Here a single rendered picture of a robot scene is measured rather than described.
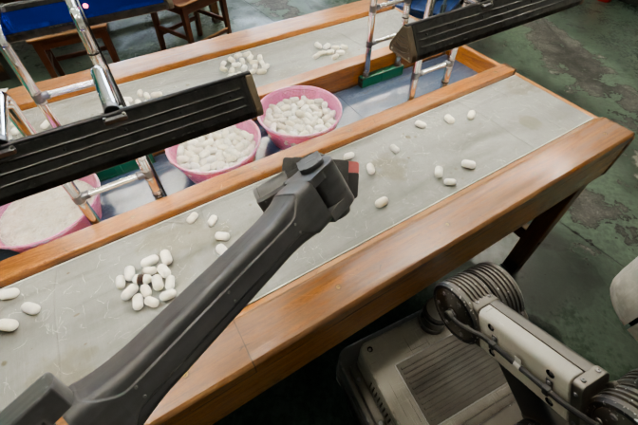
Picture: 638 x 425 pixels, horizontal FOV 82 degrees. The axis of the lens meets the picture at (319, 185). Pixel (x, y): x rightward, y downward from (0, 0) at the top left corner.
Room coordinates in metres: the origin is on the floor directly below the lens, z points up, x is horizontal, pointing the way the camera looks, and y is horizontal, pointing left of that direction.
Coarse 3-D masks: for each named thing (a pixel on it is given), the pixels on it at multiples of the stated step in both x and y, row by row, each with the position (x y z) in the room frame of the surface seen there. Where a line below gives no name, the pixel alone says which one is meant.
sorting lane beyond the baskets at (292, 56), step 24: (360, 24) 1.61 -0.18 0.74; (384, 24) 1.61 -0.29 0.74; (264, 48) 1.39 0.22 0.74; (288, 48) 1.39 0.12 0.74; (312, 48) 1.39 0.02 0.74; (360, 48) 1.39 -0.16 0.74; (168, 72) 1.21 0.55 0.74; (192, 72) 1.21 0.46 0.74; (216, 72) 1.21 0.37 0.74; (288, 72) 1.21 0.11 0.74; (96, 96) 1.06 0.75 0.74; (72, 120) 0.92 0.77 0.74
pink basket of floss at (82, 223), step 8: (88, 176) 0.67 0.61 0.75; (96, 176) 0.65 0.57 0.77; (96, 184) 0.65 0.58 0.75; (96, 200) 0.58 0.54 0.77; (0, 208) 0.57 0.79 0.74; (8, 208) 0.58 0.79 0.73; (96, 208) 0.57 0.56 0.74; (0, 216) 0.56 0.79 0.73; (72, 224) 0.50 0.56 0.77; (80, 224) 0.52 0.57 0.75; (88, 224) 0.54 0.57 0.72; (64, 232) 0.48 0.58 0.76; (72, 232) 0.50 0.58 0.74; (0, 240) 0.49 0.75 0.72; (40, 240) 0.46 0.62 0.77; (48, 240) 0.46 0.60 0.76; (0, 248) 0.44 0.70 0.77; (8, 248) 0.44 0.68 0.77; (16, 248) 0.44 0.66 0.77; (24, 248) 0.44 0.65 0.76; (32, 248) 0.45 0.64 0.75
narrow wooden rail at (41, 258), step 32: (448, 96) 1.02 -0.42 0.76; (352, 128) 0.86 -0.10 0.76; (384, 128) 0.88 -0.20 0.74; (256, 160) 0.72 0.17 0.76; (192, 192) 0.60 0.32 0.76; (224, 192) 0.61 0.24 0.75; (96, 224) 0.50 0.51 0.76; (128, 224) 0.50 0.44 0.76; (32, 256) 0.42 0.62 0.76; (64, 256) 0.42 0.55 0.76; (0, 288) 0.36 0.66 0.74
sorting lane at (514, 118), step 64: (448, 128) 0.89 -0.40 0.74; (512, 128) 0.89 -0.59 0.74; (384, 192) 0.63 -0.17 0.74; (448, 192) 0.63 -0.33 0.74; (128, 256) 0.43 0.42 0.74; (192, 256) 0.43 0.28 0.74; (320, 256) 0.43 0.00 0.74; (64, 320) 0.29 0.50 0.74; (128, 320) 0.29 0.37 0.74; (0, 384) 0.18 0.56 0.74
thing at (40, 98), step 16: (64, 0) 0.92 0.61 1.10; (0, 16) 0.80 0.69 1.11; (80, 16) 0.81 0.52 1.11; (0, 32) 0.73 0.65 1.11; (80, 32) 0.79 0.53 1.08; (0, 48) 0.71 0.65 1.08; (96, 48) 0.80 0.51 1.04; (16, 64) 0.72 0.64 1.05; (96, 64) 0.79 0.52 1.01; (32, 80) 0.73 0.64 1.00; (32, 96) 0.71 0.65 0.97; (48, 96) 0.73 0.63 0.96; (48, 112) 0.72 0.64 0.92; (112, 176) 0.74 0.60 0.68
